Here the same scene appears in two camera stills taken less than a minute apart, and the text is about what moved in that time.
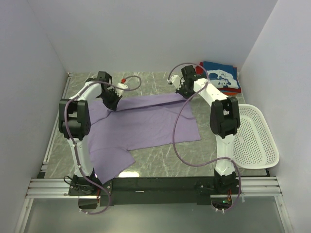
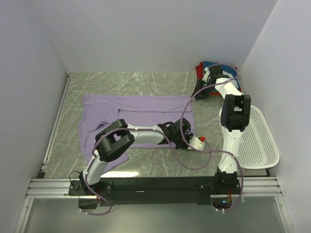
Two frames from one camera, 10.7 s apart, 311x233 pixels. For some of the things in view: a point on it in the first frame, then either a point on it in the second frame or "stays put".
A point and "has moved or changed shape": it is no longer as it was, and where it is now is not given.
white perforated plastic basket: x=255 y=147 stays put
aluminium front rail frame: x=254 y=187 stays put
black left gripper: x=112 y=106 → x=189 y=136
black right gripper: x=180 y=91 → x=201 y=95
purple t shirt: x=136 y=123 has moved or changed shape
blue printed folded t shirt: x=222 y=75 stays put
